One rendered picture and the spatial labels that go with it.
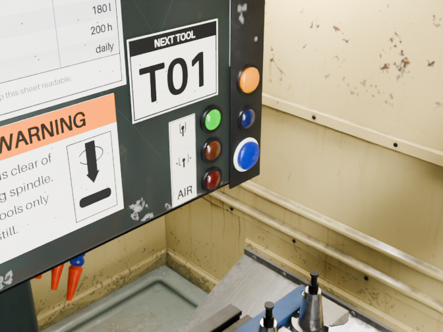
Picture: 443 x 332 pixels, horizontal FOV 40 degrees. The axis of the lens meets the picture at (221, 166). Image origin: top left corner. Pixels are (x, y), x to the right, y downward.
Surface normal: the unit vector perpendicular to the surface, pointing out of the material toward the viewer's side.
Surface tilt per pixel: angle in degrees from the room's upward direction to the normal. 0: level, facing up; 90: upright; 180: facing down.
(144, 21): 90
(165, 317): 0
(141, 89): 90
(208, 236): 90
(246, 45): 90
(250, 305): 24
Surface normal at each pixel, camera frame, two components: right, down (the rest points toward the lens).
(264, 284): -0.29, -0.68
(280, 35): -0.71, 0.32
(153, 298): 0.00, -0.89
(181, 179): 0.70, 0.33
